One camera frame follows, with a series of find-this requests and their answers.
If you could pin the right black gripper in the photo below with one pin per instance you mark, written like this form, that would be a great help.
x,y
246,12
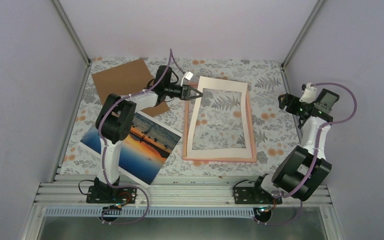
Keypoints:
x,y
288,97

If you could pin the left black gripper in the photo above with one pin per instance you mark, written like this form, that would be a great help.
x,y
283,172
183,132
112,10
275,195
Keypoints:
x,y
186,91

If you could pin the pink picture frame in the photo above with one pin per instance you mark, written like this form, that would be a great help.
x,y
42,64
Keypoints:
x,y
229,155

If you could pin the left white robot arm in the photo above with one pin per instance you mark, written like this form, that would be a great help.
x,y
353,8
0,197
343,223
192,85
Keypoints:
x,y
115,119

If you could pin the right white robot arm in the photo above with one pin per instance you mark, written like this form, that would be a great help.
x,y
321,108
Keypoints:
x,y
306,166

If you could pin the sunset photo print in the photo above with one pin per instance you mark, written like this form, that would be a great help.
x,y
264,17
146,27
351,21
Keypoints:
x,y
144,151

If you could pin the floral table cloth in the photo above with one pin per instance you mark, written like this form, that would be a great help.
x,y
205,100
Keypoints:
x,y
274,130

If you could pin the brown backing board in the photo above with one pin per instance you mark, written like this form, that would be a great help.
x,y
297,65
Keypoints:
x,y
127,78

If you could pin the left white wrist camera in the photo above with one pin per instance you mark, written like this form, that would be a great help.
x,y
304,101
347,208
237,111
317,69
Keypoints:
x,y
187,76

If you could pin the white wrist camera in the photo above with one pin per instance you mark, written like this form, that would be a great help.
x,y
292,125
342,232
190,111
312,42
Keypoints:
x,y
187,76
309,93

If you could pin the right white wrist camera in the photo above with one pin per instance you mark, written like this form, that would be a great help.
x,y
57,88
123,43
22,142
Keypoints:
x,y
309,93

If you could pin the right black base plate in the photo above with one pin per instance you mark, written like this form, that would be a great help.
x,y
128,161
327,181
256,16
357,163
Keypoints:
x,y
249,196

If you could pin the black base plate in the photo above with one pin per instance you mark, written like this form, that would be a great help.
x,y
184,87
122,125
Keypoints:
x,y
249,196
110,195

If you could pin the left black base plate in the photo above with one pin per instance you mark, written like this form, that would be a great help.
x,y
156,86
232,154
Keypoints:
x,y
110,195

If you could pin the aluminium rail base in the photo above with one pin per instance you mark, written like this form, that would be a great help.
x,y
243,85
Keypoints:
x,y
165,191

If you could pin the blue slotted cable duct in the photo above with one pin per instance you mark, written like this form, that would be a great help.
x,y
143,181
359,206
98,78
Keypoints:
x,y
153,212

